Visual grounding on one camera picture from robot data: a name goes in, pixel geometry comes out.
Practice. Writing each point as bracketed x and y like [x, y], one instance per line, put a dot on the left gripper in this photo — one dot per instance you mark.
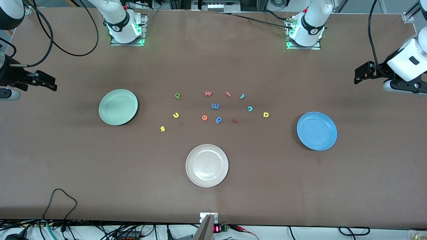
[382, 70]

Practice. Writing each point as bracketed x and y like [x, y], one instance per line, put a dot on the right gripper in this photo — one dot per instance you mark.
[10, 74]

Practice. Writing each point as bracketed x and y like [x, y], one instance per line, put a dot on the blue plate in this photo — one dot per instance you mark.
[317, 131]

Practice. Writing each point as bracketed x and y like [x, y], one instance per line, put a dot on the light green plate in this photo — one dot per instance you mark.
[118, 107]

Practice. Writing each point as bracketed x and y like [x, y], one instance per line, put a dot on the blue foam letter a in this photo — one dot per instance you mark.
[219, 120]

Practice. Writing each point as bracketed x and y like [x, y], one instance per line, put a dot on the blue foam letter m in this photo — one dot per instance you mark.
[215, 106]

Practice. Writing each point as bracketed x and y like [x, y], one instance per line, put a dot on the grey electronics box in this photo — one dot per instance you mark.
[210, 6]

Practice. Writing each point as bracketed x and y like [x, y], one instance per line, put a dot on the beige plate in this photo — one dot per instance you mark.
[206, 165]

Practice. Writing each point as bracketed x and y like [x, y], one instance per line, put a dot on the red clip lead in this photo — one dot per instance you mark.
[243, 229]

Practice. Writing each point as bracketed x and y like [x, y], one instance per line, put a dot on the red digit display module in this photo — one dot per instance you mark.
[217, 229]

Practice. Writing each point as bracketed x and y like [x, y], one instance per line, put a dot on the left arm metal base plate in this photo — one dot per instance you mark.
[313, 48]

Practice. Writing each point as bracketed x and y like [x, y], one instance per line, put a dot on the white camera bracket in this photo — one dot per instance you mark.
[204, 216]

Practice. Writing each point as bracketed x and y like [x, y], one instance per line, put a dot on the grey metal camera post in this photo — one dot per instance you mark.
[205, 231]

